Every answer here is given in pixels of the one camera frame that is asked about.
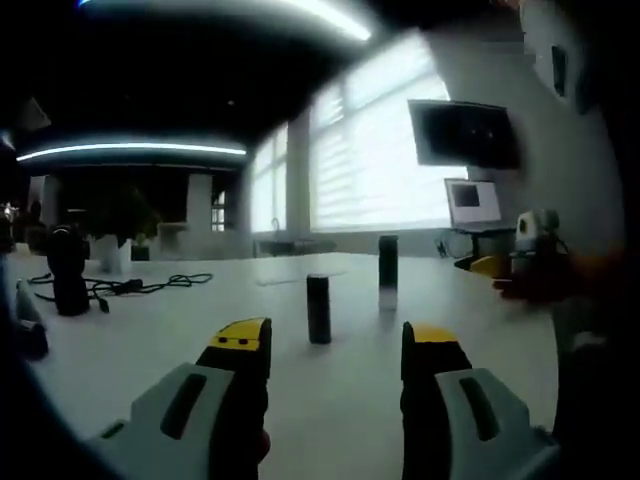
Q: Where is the person's left hand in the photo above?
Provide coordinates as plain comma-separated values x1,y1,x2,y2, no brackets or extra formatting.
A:
248,428,272,469

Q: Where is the small black object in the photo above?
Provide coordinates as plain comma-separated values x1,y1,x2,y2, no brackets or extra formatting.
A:
17,321,51,362

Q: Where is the white low cabinet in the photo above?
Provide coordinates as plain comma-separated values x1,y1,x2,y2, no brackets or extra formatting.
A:
157,222,254,261

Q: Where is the black cosmetic bottle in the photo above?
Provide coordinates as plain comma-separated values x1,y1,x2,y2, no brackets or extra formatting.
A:
306,273,333,346

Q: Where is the black cable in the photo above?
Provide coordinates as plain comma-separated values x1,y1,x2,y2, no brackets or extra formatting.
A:
27,272,215,315

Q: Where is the person's right hand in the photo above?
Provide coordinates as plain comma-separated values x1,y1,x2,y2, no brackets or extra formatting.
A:
492,272,569,304

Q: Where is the black wall monitor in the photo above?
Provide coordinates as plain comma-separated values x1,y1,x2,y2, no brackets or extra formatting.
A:
407,98,522,171

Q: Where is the white table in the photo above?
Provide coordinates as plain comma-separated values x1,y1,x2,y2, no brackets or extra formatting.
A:
0,251,559,451

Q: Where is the black round desk device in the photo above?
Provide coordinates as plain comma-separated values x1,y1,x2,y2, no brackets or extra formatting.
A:
46,225,92,318

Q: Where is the white square pillar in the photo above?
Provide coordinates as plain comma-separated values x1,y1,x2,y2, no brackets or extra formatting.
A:
187,173,215,236

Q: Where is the frosted black-capped cosmetic bottle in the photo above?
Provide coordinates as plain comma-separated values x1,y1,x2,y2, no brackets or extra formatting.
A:
378,234,400,312

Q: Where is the open laptop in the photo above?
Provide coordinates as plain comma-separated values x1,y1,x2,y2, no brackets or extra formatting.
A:
443,177,516,235

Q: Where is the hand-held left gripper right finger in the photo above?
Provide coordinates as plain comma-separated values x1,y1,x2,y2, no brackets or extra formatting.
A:
399,321,532,480

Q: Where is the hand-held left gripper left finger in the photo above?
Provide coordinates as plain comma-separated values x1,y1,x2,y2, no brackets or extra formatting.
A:
129,316,274,480

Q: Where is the window with white blinds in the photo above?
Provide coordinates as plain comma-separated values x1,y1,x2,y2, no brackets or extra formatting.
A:
248,29,469,236

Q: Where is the potted green plant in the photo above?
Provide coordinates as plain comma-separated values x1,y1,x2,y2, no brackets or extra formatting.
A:
92,184,162,275

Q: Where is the metal sink with faucet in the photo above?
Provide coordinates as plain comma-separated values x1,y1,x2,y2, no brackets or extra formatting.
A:
253,217,337,257

